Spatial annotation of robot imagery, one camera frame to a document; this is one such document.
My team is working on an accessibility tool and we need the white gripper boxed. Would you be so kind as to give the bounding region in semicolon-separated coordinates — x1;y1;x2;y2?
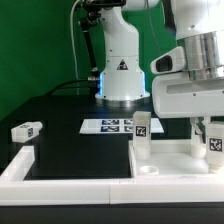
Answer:
152;72;224;135

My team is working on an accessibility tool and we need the white U-shaped obstacle fence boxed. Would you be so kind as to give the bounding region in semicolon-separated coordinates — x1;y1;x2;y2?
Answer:
0;146;224;206

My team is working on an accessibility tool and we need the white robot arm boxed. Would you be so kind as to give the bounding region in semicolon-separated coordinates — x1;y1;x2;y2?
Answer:
96;0;224;120

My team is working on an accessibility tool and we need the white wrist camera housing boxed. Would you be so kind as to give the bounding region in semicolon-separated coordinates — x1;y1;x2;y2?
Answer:
150;46;186;75

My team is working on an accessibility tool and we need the white square tabletop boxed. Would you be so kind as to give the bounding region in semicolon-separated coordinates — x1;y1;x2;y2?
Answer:
129;140;224;182

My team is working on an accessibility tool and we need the white fiducial marker sheet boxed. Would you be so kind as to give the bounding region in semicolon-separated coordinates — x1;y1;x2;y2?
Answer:
79;118;164;134

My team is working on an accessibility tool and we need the black cable bundle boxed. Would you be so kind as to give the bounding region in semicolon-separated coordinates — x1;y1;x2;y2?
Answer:
44;78;101;98

